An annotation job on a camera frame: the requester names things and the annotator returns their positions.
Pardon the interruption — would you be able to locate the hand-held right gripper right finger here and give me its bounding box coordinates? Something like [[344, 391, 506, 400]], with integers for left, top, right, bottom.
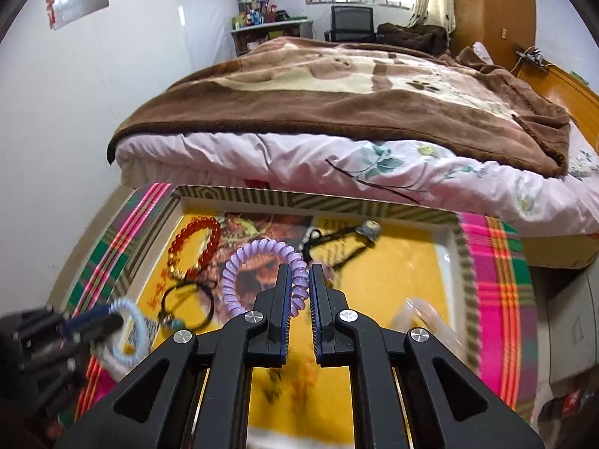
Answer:
[[309, 264, 546, 449]]

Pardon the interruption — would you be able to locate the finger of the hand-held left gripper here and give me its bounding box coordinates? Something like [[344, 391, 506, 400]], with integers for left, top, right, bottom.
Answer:
[[60, 311, 125, 338]]

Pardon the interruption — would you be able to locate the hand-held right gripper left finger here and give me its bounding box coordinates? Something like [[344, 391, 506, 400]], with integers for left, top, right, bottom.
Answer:
[[56, 264, 294, 449]]

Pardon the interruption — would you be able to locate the blue spiral hair tie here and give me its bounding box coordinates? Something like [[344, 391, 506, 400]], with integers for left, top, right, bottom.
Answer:
[[91, 297, 153, 379]]

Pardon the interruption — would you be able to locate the purple spiral hair tie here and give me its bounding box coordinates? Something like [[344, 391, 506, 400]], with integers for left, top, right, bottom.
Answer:
[[220, 239, 310, 319]]

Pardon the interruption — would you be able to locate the dark hair tie gold charm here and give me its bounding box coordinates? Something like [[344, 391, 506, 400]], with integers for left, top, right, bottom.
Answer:
[[159, 278, 217, 333]]

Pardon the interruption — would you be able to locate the white hair claw clip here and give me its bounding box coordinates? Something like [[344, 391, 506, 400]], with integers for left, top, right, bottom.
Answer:
[[390, 297, 466, 361]]

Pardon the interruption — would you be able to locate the black hair tie grey bead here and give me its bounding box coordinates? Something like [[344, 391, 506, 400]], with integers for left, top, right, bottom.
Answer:
[[299, 220, 382, 269]]

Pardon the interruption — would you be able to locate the striped cardboard box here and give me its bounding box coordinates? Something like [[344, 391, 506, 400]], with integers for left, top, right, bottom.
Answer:
[[61, 184, 480, 449]]

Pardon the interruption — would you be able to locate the red bead bracelet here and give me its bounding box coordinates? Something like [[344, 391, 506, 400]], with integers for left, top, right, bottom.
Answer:
[[166, 216, 222, 281]]

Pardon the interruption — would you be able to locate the white floral quilt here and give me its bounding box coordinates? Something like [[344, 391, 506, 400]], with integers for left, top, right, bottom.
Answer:
[[115, 128, 599, 237]]

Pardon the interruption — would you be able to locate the brown blanket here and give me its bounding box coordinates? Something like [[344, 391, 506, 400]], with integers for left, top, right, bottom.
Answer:
[[107, 36, 572, 178]]

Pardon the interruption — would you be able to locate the white nightstand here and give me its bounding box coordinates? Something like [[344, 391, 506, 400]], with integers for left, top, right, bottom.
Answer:
[[533, 266, 599, 384]]

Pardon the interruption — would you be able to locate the desk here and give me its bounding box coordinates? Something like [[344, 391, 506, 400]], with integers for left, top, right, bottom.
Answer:
[[229, 19, 314, 57]]

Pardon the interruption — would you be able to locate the black chair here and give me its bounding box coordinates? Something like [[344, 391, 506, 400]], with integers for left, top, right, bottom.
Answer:
[[324, 6, 377, 44]]

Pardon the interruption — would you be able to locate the group of bottles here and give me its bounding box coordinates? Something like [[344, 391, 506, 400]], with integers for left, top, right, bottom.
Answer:
[[232, 0, 291, 29]]

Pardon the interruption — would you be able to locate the power strip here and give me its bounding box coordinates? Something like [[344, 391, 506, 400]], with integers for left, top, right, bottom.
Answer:
[[514, 47, 546, 68]]

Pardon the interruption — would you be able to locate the wooden wardrobe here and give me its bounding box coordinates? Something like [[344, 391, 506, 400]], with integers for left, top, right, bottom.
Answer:
[[449, 0, 536, 68]]

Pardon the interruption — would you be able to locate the wooden bed frame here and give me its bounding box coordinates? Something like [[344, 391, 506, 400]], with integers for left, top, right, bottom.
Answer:
[[510, 61, 599, 269]]

